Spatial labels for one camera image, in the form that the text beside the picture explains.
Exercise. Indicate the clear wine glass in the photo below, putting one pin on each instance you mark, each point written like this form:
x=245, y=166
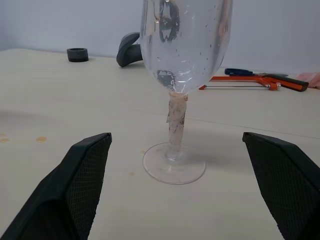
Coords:
x=185, y=50

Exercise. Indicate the pink cloth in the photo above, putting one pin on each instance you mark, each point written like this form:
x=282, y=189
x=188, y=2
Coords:
x=312, y=78

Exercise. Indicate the orange and black hacksaw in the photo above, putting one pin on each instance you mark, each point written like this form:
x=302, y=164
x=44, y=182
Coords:
x=290, y=81

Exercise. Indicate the grey curved plastic part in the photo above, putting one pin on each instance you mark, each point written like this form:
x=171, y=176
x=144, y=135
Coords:
x=126, y=51

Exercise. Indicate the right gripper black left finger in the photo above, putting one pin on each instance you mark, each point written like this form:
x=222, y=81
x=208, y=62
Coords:
x=62, y=190

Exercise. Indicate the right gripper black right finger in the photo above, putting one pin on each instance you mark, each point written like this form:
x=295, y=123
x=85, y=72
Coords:
x=287, y=185

